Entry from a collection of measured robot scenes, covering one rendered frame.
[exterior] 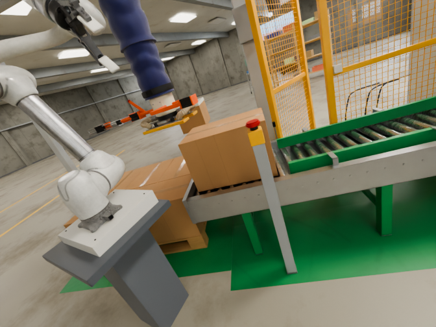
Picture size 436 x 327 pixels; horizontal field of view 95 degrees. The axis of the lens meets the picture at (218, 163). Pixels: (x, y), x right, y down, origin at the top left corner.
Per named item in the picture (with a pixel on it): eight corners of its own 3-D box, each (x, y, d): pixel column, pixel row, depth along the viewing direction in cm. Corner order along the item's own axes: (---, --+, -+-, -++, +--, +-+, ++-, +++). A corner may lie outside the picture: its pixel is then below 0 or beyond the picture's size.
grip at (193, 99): (198, 102, 116) (195, 93, 114) (193, 105, 109) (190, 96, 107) (185, 106, 119) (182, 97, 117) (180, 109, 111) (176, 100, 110)
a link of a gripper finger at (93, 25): (87, 14, 54) (85, 11, 53) (105, 29, 53) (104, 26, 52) (77, 19, 53) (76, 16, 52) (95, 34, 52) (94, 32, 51)
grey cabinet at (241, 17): (259, 37, 199) (252, 1, 188) (259, 36, 195) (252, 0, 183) (240, 45, 204) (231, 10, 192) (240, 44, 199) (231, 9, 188)
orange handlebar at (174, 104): (199, 96, 140) (197, 91, 138) (183, 106, 114) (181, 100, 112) (102, 129, 171) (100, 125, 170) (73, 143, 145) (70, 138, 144)
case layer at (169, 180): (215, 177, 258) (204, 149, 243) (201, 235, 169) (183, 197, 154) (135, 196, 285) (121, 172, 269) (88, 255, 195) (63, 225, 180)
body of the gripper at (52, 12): (64, -10, 58) (85, 8, 57) (78, 19, 66) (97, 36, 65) (39, 0, 55) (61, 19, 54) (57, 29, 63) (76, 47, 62)
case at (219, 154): (272, 152, 172) (261, 107, 157) (278, 175, 137) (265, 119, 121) (207, 167, 188) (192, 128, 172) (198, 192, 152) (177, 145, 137)
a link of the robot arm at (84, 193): (71, 223, 99) (39, 189, 90) (95, 199, 115) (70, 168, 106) (96, 217, 95) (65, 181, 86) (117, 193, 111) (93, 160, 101)
